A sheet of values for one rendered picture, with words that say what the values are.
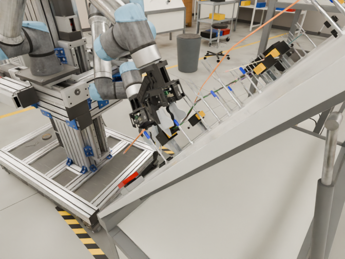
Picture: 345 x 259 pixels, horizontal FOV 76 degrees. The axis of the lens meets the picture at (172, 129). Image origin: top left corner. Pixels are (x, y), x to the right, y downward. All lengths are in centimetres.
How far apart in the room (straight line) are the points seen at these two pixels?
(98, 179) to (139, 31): 148
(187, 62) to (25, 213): 331
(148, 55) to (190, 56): 361
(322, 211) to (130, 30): 55
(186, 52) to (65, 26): 297
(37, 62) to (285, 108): 118
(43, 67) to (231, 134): 113
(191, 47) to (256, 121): 397
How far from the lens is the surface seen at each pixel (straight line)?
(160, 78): 59
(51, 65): 126
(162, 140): 71
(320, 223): 46
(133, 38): 60
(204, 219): 92
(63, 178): 204
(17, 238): 211
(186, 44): 413
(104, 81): 98
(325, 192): 42
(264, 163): 120
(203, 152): 25
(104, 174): 194
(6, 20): 107
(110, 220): 87
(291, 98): 18
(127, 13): 61
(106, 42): 68
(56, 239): 197
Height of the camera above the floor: 158
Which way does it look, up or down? 36 degrees down
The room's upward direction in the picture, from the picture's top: straight up
